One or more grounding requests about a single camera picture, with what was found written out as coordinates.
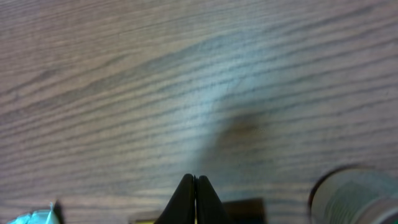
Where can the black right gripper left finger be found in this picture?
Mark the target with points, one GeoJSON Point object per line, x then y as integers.
{"type": "Point", "coordinates": [181, 207]}

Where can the yellow highlighter black cap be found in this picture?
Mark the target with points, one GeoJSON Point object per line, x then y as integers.
{"type": "Point", "coordinates": [243, 211]}

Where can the teal tissue packet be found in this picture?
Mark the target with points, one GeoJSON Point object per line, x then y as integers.
{"type": "Point", "coordinates": [50, 215]}

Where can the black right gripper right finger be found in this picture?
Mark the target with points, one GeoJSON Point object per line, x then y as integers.
{"type": "Point", "coordinates": [210, 209]}

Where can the green lid jar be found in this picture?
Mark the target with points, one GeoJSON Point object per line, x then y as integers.
{"type": "Point", "coordinates": [354, 195]}

